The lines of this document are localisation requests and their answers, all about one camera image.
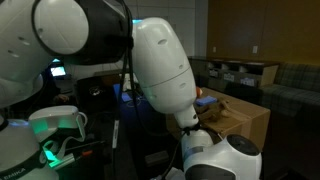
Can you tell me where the blue sponge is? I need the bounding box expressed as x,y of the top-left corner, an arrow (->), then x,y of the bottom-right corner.
195,95 -> 218,108

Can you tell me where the large cardboard box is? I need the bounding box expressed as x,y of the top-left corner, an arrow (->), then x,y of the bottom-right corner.
166,87 -> 272,151

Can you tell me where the crumpled white cloth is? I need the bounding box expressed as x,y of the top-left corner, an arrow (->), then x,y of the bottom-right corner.
121,73 -> 139,92

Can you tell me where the tablet with lit screen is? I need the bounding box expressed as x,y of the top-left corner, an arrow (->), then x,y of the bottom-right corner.
120,92 -> 133,103

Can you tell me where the black office chair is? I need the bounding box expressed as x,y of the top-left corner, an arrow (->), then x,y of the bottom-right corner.
75,75 -> 116,113

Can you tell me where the low wooden cabinet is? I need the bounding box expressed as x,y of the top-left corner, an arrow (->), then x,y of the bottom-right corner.
188,55 -> 279,88

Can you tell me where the person in dark shirt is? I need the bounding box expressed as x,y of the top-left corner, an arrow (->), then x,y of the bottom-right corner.
33,76 -> 76,111

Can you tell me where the small lit laptop screen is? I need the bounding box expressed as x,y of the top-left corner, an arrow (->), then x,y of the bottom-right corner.
49,65 -> 67,78

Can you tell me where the green plaid sofa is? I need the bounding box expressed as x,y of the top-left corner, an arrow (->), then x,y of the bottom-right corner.
259,63 -> 320,118

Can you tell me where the orange handled tool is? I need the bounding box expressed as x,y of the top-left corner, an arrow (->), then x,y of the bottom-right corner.
74,149 -> 94,159

